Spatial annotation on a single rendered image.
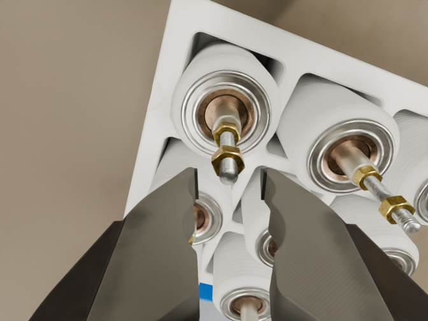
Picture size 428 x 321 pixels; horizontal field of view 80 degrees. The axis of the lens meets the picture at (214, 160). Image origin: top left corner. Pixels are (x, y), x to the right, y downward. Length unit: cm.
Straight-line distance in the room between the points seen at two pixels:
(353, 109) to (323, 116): 2
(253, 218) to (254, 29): 19
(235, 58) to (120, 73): 31
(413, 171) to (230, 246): 24
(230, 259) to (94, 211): 38
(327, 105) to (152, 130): 19
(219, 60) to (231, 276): 27
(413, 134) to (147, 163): 30
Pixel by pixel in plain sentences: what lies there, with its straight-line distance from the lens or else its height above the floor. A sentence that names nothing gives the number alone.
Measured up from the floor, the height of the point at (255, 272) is 24.
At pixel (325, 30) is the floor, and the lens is 49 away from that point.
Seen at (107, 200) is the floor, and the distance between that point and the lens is 64.
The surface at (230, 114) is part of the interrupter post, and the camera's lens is 19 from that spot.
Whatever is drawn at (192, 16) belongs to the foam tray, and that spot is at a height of 18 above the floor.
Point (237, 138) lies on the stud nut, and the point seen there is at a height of 30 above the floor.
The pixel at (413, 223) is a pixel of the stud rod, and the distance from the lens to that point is 20.
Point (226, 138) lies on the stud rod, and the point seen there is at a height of 31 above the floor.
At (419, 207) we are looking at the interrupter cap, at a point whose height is 25.
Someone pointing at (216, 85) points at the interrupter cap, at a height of 25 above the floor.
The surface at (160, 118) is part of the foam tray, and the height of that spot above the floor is 18.
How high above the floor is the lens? 46
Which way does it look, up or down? 61 degrees down
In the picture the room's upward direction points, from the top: 177 degrees counter-clockwise
